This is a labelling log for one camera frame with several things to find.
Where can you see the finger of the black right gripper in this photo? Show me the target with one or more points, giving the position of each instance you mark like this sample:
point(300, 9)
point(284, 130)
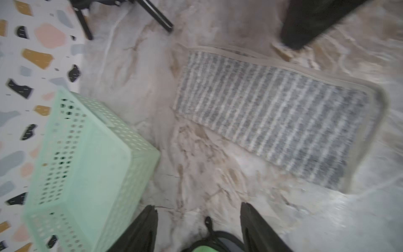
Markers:
point(306, 20)

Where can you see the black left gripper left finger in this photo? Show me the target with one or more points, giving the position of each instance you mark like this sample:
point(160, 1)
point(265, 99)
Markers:
point(140, 236)

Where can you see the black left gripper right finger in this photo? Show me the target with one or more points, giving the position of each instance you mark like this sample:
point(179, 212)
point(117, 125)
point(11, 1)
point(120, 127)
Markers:
point(258, 235)

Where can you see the green and grey dishcloth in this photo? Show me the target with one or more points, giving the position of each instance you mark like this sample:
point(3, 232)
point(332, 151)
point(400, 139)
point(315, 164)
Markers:
point(216, 241)

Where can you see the grey patterned cloth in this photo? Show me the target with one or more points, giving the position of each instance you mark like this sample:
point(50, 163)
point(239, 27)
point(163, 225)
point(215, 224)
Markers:
point(314, 125)

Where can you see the mint green plastic basket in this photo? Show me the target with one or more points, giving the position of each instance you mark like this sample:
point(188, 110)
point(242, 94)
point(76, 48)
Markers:
point(89, 178)

